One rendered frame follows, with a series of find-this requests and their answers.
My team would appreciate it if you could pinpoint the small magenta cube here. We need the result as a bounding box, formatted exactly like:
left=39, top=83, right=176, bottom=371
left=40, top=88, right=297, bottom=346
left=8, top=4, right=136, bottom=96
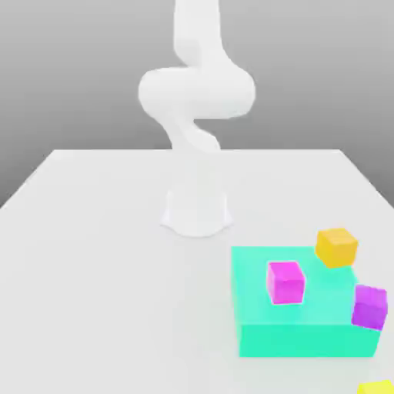
left=266, top=260, right=306, bottom=306

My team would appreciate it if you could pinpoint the small orange cube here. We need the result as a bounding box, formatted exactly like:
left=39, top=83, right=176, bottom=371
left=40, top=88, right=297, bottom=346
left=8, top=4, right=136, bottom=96
left=314, top=228, right=359, bottom=269

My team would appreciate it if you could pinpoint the small purple cube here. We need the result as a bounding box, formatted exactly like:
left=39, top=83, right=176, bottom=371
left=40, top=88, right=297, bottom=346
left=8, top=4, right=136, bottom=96
left=351, top=284, right=389, bottom=332

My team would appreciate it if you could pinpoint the small yellow cube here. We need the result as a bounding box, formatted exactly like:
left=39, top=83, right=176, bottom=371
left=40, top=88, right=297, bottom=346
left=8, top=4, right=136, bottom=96
left=356, top=379, right=394, bottom=394

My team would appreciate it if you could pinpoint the large turquoise box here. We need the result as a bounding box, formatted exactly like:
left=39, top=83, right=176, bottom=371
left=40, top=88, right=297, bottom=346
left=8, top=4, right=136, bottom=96
left=230, top=245, right=382, bottom=359

